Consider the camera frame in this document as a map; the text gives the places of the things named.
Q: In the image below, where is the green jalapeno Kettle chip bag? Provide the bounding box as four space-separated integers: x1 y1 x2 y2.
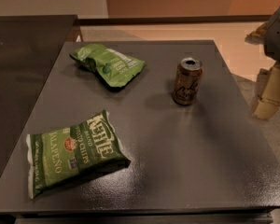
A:
26 110 128 199

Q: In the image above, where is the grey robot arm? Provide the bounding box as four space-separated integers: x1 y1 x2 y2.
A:
245 7 280 119

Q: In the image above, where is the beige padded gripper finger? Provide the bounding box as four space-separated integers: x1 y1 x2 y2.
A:
250 61 280 119

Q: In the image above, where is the brown LaCroix soda can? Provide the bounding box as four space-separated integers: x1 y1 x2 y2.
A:
172 57 203 105

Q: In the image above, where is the light green chip bag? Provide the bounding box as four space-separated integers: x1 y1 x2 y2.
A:
70 43 145 88

